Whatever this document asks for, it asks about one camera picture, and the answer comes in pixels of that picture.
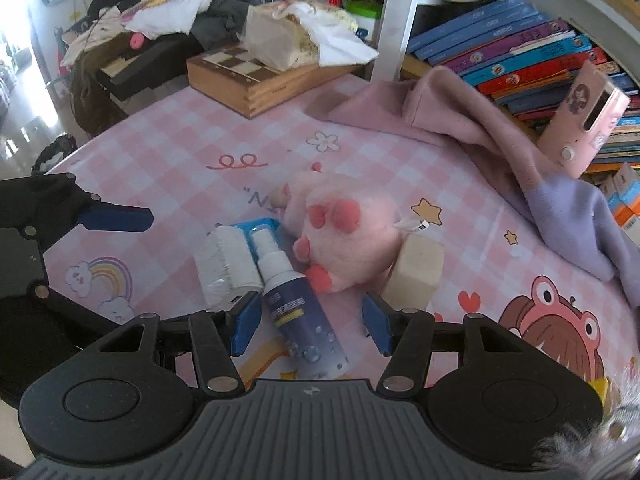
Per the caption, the blue spray bottle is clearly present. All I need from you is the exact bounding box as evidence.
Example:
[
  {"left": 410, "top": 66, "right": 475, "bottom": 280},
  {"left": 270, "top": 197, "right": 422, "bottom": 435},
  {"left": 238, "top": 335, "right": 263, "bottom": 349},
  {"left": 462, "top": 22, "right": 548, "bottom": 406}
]
[{"left": 250, "top": 226, "right": 348, "bottom": 379}]

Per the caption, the pink plush pig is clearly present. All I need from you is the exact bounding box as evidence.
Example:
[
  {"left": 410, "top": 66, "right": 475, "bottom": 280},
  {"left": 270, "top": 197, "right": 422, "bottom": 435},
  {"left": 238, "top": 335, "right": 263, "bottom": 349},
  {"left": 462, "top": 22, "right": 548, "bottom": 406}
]
[{"left": 269, "top": 162, "right": 427, "bottom": 294}]

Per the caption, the blue plastic bag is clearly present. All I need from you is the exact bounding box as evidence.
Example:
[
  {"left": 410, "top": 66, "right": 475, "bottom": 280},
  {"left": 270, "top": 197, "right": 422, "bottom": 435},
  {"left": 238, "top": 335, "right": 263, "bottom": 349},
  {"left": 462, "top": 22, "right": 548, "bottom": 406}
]
[{"left": 233, "top": 217, "right": 280, "bottom": 235}]

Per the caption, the beige foam block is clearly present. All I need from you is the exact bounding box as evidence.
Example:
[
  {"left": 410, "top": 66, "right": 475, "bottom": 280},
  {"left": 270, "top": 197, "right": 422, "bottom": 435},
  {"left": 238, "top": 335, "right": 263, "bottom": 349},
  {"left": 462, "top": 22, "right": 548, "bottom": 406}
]
[{"left": 381, "top": 233, "right": 445, "bottom": 311}]

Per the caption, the pink checked tablecloth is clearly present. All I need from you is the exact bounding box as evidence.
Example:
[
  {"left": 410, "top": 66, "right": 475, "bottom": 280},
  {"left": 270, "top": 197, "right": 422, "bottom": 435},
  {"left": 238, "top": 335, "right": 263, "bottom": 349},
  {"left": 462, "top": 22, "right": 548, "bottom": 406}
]
[{"left": 44, "top": 89, "right": 639, "bottom": 379}]

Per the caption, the pile of clothes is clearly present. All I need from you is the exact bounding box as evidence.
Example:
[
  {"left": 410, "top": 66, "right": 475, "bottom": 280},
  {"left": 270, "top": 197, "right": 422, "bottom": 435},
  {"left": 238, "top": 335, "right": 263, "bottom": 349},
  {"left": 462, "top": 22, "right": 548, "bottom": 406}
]
[{"left": 61, "top": 0, "right": 262, "bottom": 117}]

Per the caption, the wooden chess box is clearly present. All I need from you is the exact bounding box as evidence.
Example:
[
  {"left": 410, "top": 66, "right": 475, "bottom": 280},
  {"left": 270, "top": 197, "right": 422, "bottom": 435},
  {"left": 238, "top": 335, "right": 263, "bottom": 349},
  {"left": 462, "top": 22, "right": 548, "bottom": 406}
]
[{"left": 186, "top": 44, "right": 356, "bottom": 119}]

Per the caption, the pink purple blanket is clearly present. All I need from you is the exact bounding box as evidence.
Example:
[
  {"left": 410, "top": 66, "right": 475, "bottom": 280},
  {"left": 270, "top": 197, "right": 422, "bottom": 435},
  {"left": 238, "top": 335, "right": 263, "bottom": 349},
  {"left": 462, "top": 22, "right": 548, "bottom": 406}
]
[{"left": 305, "top": 67, "right": 639, "bottom": 308}]

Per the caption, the tissue pack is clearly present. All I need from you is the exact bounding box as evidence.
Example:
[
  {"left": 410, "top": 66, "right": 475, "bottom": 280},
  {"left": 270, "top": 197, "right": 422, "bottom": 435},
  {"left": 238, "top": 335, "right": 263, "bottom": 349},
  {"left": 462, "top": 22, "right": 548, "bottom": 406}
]
[{"left": 240, "top": 0, "right": 378, "bottom": 72}]

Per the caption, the orange white medicine box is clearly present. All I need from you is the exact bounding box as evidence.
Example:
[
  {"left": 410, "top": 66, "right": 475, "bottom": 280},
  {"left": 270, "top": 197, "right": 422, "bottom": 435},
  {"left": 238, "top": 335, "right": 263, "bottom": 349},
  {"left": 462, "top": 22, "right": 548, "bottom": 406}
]
[{"left": 600, "top": 162, "right": 640, "bottom": 246}]

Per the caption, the pink device box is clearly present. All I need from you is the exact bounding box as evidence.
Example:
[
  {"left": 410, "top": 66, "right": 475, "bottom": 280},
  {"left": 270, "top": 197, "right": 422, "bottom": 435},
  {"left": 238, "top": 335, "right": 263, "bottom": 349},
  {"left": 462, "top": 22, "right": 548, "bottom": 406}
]
[{"left": 537, "top": 61, "right": 630, "bottom": 179}]

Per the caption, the row of leaning books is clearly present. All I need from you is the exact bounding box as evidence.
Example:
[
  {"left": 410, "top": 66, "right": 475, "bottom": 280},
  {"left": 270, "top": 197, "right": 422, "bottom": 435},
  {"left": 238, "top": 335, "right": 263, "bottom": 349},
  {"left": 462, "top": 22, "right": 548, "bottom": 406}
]
[{"left": 407, "top": 0, "right": 639, "bottom": 164}]

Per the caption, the white bookshelf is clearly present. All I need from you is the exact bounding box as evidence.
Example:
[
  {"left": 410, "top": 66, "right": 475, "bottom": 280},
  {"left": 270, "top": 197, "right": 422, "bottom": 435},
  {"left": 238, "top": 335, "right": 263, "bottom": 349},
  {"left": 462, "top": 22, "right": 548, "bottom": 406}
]
[{"left": 372, "top": 0, "right": 639, "bottom": 81}]

